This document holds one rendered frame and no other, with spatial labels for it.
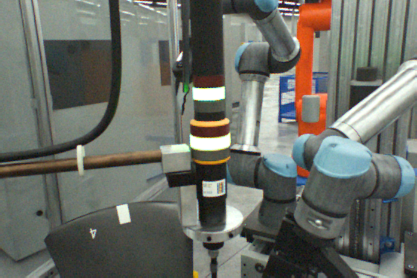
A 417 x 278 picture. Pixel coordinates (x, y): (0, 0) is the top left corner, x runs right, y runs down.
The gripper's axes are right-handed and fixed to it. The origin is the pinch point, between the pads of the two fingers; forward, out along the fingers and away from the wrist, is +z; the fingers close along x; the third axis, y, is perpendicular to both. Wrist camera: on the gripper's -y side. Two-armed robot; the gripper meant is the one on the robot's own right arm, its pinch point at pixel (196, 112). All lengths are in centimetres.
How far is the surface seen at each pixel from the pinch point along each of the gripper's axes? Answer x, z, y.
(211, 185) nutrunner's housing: -26, -3, -52
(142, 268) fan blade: -13, 13, -47
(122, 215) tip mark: -6.4, 7.8, -43.0
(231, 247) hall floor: 49, 148, 165
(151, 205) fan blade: -9.3, 7.6, -39.0
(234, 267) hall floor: 39, 148, 141
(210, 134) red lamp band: -26, -9, -53
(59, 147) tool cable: -13, -9, -60
